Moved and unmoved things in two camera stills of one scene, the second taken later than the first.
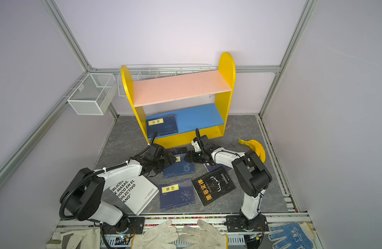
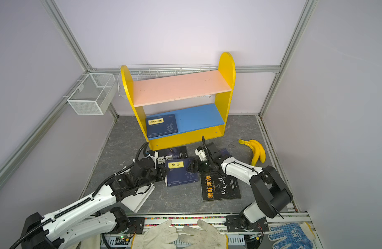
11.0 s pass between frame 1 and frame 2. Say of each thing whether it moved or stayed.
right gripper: moved
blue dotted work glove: stayed
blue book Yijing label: moved
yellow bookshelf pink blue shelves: stayed
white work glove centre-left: stayed
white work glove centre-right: stayed
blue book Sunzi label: moved
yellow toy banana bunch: stayed
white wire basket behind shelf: stayed
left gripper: moved
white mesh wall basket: stayed
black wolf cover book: stayed
